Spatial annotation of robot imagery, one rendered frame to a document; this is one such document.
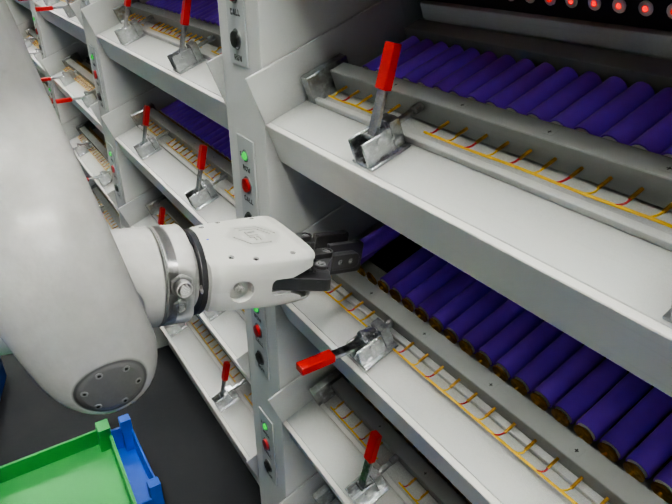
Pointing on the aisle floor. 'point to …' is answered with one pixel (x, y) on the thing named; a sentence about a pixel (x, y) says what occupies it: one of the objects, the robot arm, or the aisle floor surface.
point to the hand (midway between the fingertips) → (336, 252)
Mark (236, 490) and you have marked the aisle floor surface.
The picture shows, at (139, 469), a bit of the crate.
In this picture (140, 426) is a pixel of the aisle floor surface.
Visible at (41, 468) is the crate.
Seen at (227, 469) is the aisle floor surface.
